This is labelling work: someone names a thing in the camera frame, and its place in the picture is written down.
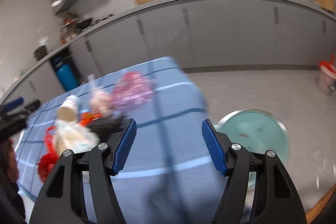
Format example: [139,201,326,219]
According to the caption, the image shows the black white striped cloth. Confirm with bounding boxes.
[86,115,127,143]

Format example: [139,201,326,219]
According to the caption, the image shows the white printed plastic bag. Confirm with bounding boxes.
[52,120,100,156]

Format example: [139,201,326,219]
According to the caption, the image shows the green trash bin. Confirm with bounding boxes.
[214,109,289,165]

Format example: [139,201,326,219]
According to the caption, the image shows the grey kitchen cabinets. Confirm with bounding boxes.
[0,0,336,104]

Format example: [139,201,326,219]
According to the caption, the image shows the person's left hand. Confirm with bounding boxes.
[1,138,19,183]

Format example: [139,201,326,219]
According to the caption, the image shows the white paper cup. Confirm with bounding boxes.
[57,95,80,122]

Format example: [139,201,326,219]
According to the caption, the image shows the orange snack wrapper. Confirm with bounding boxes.
[79,112,102,126]

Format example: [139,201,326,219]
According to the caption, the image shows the blue checkered tablecloth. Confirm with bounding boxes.
[14,56,232,224]

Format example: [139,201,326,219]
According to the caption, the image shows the clear pinkish plastic bag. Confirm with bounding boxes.
[88,74,112,117]

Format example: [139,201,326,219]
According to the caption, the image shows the dark pot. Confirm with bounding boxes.
[34,45,48,61]

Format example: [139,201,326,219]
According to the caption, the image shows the red mesh bag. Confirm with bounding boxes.
[37,126,59,182]

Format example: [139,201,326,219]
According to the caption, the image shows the blue gas cylinder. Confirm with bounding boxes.
[51,56,79,92]

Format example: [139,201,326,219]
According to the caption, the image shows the pink plastic wrapper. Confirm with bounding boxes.
[110,71,154,113]

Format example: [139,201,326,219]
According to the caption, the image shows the spice bottles rack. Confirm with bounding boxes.
[60,10,79,44]

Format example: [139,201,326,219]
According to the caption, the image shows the black wok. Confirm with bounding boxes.
[76,18,93,31]

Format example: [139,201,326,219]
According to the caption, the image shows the red white bucket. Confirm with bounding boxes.
[317,53,335,96]

